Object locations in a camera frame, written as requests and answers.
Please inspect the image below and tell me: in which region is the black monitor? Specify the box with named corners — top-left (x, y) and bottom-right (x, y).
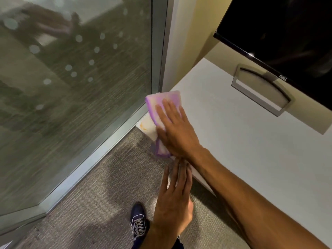
top-left (213, 0), bottom-right (332, 112)

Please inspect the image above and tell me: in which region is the silver monitor stand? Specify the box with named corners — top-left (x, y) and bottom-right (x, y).
top-left (231, 63), bottom-right (296, 117)

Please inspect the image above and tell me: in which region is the person's left hand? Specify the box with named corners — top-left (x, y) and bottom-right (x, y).
top-left (151, 158), bottom-right (194, 239)

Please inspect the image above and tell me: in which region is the navy left shoe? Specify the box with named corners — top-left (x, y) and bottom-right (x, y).
top-left (129, 202), bottom-right (150, 240)

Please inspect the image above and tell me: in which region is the purple checked cleaning cloth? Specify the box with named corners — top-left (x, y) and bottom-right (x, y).
top-left (144, 90), bottom-right (182, 158)

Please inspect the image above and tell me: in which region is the person's right hand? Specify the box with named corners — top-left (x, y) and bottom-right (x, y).
top-left (155, 99), bottom-right (205, 164)

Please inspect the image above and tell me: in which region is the white table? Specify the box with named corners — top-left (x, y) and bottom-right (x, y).
top-left (135, 57), bottom-right (332, 247)

